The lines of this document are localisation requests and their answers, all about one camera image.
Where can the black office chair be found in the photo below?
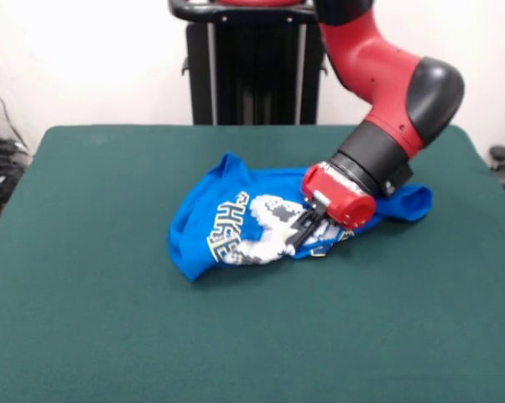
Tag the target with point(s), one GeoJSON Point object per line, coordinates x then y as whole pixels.
{"type": "Point", "coordinates": [501, 153]}

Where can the dark green table cloth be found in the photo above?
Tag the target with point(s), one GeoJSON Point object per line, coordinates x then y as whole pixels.
{"type": "Point", "coordinates": [277, 336]}

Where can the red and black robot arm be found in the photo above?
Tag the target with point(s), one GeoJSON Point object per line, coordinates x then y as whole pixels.
{"type": "Point", "coordinates": [386, 96]}

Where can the blue printed T-shirt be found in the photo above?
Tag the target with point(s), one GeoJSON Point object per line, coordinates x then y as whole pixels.
{"type": "Point", "coordinates": [219, 218]}

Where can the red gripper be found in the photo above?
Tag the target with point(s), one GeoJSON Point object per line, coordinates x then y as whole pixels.
{"type": "Point", "coordinates": [336, 197]}

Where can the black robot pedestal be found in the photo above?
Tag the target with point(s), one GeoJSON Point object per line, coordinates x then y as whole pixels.
{"type": "Point", "coordinates": [256, 75]}

